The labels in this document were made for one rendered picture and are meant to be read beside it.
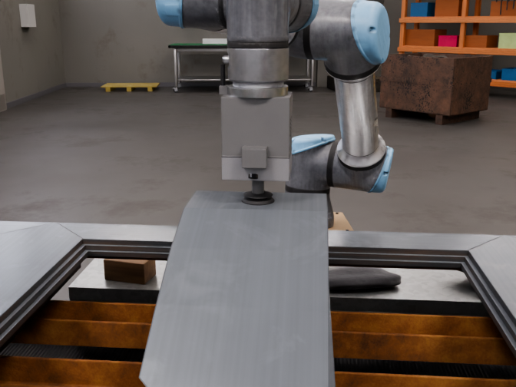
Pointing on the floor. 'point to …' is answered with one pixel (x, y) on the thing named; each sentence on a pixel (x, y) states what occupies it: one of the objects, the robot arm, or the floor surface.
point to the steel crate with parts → (436, 85)
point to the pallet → (130, 86)
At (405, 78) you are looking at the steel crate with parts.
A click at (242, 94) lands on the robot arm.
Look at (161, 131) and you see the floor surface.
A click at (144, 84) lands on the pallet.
